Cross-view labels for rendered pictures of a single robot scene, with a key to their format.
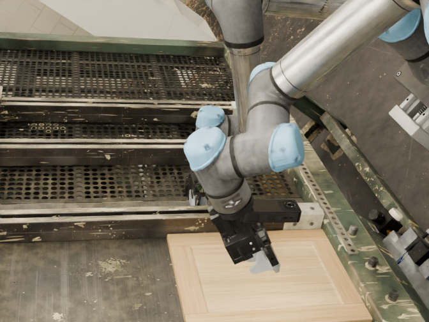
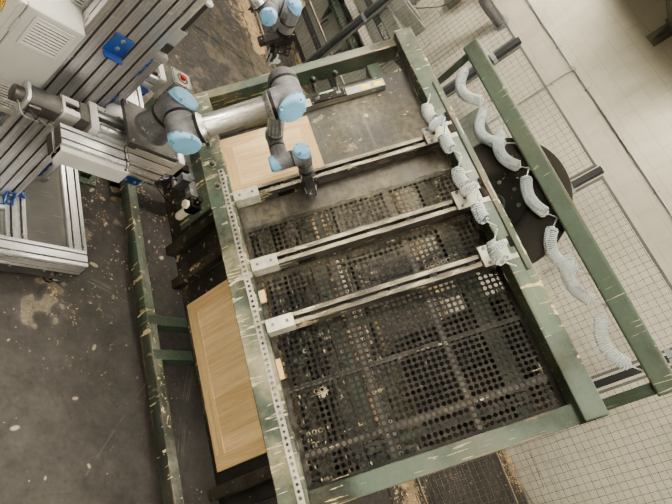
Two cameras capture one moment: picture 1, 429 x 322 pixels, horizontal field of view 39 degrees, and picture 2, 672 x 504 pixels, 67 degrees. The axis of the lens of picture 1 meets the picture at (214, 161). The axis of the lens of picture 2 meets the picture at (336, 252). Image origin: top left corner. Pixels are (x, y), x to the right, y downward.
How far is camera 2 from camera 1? 3.06 m
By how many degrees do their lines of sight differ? 83
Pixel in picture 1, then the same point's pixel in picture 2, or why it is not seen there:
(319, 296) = (244, 148)
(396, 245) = (192, 186)
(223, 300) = (292, 135)
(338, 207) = (221, 208)
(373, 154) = (141, 472)
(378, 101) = not seen: outside the picture
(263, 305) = not seen: hidden behind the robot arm
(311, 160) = (231, 259)
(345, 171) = not seen: hidden behind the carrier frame
